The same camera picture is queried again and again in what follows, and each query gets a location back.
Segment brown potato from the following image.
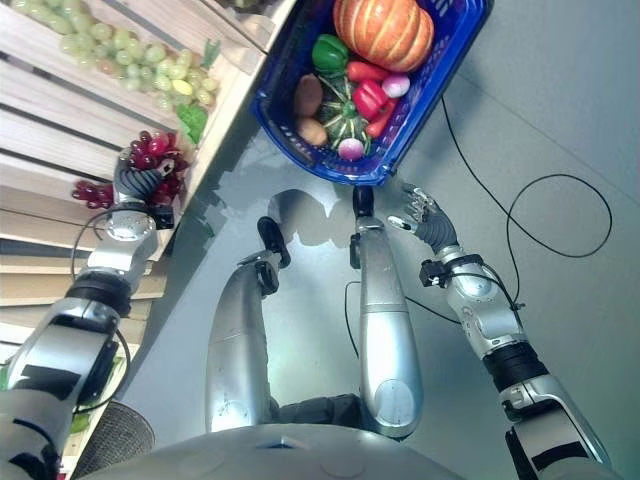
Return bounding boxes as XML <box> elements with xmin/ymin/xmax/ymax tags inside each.
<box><xmin>294</xmin><ymin>116</ymin><xmax>329</xmax><ymax>147</ymax></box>
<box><xmin>293</xmin><ymin>73</ymin><xmax>325</xmax><ymax>118</ymax></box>

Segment black floor cable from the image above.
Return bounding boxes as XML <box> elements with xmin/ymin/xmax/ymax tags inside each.
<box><xmin>343</xmin><ymin>94</ymin><xmax>614</xmax><ymax>360</ymax></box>

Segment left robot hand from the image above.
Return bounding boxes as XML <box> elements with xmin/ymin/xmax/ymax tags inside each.
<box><xmin>113</xmin><ymin>147</ymin><xmax>178</xmax><ymax>209</ymax></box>

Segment right silver robot leg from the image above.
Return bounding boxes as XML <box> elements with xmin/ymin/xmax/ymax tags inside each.
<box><xmin>348</xmin><ymin>185</ymin><xmax>425</xmax><ymax>440</ymax></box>

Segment dark red grape bunch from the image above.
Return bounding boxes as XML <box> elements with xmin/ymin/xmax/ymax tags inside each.
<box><xmin>118</xmin><ymin>129</ymin><xmax>191</xmax><ymax>207</ymax></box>

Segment red bell pepper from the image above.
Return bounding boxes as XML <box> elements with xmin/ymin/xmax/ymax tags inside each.
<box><xmin>351</xmin><ymin>79</ymin><xmax>389</xmax><ymax>121</ymax></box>

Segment wooden display shelf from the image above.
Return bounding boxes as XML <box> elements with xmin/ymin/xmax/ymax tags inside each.
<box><xmin>0</xmin><ymin>0</ymin><xmax>301</xmax><ymax>480</ymax></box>

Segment small red grape cluster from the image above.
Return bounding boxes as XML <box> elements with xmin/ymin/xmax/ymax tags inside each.
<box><xmin>71</xmin><ymin>179</ymin><xmax>116</xmax><ymax>210</ymax></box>

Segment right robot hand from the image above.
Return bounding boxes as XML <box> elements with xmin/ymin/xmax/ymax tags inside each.
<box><xmin>387</xmin><ymin>182</ymin><xmax>460</xmax><ymax>254</ymax></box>

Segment pink white radish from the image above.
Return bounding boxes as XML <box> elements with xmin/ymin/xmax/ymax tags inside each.
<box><xmin>381</xmin><ymin>73</ymin><xmax>412</xmax><ymax>99</ymax></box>
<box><xmin>337</xmin><ymin>137</ymin><xmax>365</xmax><ymax>161</ymax></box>

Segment blue plastic shopping basket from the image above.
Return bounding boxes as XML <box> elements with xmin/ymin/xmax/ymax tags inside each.
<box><xmin>249</xmin><ymin>0</ymin><xmax>496</xmax><ymax>188</ymax></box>

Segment silver robot torso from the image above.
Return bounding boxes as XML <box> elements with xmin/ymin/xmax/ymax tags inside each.
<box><xmin>74</xmin><ymin>392</ymin><xmax>640</xmax><ymax>480</ymax></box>

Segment large orange pumpkin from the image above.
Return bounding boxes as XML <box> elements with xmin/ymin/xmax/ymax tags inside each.
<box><xmin>332</xmin><ymin>0</ymin><xmax>435</xmax><ymax>74</ymax></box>

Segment green plastic grape leaf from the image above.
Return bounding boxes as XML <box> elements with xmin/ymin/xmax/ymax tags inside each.
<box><xmin>175</xmin><ymin>102</ymin><xmax>209</xmax><ymax>146</ymax></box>

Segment grey woven basket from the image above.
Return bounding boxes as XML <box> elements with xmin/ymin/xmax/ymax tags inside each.
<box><xmin>73</xmin><ymin>400</ymin><xmax>157</xmax><ymax>480</ymax></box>

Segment orange carrot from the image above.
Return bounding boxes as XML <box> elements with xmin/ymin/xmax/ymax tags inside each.
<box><xmin>346</xmin><ymin>60</ymin><xmax>392</xmax><ymax>83</ymax></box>
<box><xmin>364</xmin><ymin>97</ymin><xmax>401</xmax><ymax>139</ymax></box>

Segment small green striped squash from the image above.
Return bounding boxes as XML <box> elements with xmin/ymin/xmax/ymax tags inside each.
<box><xmin>318</xmin><ymin>74</ymin><xmax>373</xmax><ymax>154</ymax></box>

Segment green bell pepper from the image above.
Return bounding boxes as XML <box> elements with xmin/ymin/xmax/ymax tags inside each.
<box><xmin>311</xmin><ymin>33</ymin><xmax>350</xmax><ymax>72</ymax></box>

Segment green grape bunch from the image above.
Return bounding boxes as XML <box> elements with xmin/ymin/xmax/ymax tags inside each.
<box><xmin>9</xmin><ymin>0</ymin><xmax>221</xmax><ymax>112</ymax></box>

